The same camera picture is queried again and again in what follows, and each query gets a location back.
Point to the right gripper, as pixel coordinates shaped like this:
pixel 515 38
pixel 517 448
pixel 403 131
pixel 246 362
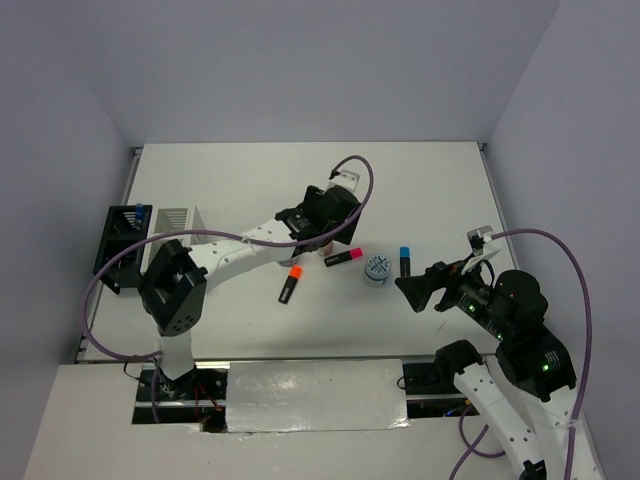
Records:
pixel 417 288

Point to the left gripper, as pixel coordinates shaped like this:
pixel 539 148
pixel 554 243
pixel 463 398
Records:
pixel 312 195

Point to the blue highlighter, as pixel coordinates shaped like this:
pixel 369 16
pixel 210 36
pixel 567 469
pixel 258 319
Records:
pixel 405 261

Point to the pink capped glitter jar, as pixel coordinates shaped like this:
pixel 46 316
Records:
pixel 326 250

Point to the pink highlighter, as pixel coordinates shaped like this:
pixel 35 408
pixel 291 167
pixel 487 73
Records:
pixel 343 257

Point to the orange highlighter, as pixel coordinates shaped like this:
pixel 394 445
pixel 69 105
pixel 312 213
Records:
pixel 290 284

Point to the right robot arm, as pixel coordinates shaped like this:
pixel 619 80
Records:
pixel 549 442

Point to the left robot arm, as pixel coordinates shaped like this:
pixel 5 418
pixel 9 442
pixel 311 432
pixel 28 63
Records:
pixel 220 260

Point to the white slatted container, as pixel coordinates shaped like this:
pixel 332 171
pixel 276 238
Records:
pixel 172 219

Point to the blue item in black container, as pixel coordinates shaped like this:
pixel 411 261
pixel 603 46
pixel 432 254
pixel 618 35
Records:
pixel 139 215

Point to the black slatted container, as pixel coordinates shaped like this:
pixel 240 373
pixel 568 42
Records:
pixel 118 234

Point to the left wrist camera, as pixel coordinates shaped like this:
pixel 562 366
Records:
pixel 345 179

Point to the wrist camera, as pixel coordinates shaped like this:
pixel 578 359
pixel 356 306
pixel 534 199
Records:
pixel 345 179
pixel 482 247

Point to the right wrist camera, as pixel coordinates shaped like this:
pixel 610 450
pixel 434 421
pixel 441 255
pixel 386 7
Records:
pixel 482 247

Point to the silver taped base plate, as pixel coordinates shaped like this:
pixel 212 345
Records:
pixel 315 396

